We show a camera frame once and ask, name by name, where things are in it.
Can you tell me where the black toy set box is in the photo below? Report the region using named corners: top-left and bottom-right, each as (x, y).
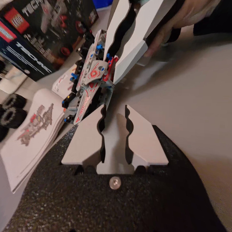
top-left (0, 0), bottom-right (99, 82)

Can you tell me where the person's right forearm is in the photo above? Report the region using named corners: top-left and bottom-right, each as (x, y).
top-left (193, 0), bottom-right (232, 36)

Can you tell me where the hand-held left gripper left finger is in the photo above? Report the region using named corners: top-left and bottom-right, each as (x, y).
top-left (61, 104), bottom-right (107, 166)

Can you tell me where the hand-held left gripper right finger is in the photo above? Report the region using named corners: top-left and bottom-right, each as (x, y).
top-left (125, 105), bottom-right (169, 166)

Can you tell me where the person's right hand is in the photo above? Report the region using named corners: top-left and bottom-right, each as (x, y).
top-left (145, 0), bottom-right (221, 58)

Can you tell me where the building instruction booklet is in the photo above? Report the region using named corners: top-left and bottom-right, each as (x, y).
top-left (0, 63), bottom-right (80, 193)

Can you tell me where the grey brick toy truck model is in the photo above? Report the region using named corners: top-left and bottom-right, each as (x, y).
top-left (62, 29), bottom-right (119, 125)

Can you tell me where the white plastic container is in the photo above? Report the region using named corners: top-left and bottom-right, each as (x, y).
top-left (0, 65), bottom-right (27, 94)

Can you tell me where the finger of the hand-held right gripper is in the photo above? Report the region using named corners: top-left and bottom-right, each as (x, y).
top-left (113, 0), bottom-right (178, 85)
top-left (102, 0), bottom-right (139, 61)

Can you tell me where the blue plastic item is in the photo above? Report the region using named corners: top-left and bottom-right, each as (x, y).
top-left (94, 0), bottom-right (113, 9)

